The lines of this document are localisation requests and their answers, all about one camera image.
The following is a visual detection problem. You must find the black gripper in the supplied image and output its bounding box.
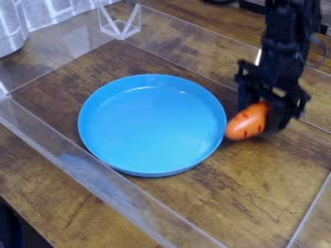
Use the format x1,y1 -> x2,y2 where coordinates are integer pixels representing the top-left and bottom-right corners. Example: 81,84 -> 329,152
235,0 -> 322,135

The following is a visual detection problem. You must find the orange toy carrot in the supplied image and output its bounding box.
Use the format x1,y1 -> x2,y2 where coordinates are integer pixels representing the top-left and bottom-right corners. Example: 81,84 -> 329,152
226,102 -> 270,140

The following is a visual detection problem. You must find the blue round tray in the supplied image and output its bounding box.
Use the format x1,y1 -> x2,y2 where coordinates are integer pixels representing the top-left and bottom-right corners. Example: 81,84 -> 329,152
78,74 -> 227,177

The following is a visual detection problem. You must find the dark wooden bar background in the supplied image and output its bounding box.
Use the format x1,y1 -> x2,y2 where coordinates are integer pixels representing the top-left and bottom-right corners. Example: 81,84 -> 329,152
239,0 -> 331,36

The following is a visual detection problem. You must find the white checkered curtain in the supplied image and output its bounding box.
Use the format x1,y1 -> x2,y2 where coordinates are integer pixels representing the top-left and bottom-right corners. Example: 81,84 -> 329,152
0,0 -> 122,58

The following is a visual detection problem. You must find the clear acrylic corner bracket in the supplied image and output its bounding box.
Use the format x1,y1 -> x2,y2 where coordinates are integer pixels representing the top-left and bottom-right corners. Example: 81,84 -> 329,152
98,4 -> 143,41

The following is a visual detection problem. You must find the clear acrylic enclosure wall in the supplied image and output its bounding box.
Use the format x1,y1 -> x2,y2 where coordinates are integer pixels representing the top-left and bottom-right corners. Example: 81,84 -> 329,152
0,0 -> 331,248

